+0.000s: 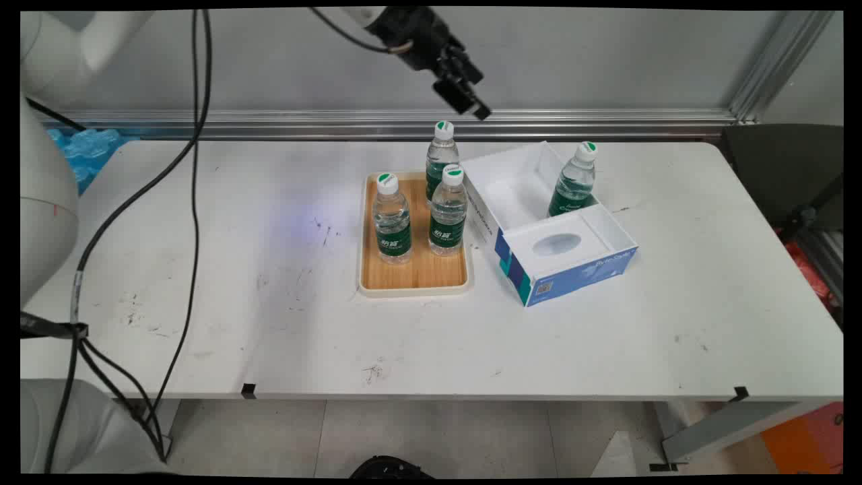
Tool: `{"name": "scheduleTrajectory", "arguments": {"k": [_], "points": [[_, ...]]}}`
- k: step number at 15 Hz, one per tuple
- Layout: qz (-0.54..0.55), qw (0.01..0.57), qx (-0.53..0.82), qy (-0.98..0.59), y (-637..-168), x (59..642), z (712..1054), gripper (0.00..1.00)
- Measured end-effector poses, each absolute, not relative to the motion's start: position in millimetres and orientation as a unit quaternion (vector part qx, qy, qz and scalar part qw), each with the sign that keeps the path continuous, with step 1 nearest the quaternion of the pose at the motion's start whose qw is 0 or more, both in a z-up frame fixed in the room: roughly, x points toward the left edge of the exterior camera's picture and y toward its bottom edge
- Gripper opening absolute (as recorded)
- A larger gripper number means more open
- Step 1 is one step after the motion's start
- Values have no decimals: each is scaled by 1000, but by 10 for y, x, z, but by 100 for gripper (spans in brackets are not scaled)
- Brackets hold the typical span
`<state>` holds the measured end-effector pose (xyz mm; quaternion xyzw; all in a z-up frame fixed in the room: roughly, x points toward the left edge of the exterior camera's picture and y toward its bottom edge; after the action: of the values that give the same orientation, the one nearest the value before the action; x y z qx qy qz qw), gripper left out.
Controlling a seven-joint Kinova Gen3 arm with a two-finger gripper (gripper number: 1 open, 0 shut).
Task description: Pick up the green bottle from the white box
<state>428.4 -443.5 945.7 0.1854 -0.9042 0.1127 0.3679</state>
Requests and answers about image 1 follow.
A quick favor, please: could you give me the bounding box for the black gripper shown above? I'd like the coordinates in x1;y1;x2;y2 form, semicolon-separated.
367;7;492;122

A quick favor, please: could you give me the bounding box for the water bottle green label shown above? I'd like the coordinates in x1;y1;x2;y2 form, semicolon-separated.
372;172;412;265
429;164;469;257
548;141;599;218
426;121;460;204

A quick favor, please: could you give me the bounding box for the bamboo tray with white rim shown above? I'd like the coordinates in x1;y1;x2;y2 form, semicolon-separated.
356;171;474;298

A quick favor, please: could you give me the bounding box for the white and blue cardboard box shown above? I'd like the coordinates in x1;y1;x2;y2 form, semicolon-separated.
460;140;639;308

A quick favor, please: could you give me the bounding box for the blue bubble wrap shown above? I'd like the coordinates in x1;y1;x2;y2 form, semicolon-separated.
46;127;145;196

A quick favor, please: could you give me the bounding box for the black round object on floor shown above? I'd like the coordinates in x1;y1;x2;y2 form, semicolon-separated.
349;455;435;479

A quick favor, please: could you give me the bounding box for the red bag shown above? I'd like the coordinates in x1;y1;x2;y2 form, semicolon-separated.
785;239;839;311

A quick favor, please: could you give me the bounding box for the grey table leg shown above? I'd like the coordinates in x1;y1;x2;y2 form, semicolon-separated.
650;399;832;472

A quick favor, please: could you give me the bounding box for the aluminium frame rail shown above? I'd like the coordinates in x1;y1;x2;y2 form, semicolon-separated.
34;108;748;141

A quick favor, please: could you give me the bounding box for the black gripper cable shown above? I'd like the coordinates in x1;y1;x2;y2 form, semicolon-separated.
308;7;413;55

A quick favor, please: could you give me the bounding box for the long black cable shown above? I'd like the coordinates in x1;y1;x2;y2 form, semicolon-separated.
145;9;203;432
44;9;213;472

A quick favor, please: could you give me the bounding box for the aluminium frame post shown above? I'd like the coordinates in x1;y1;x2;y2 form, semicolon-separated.
727;10;836;123

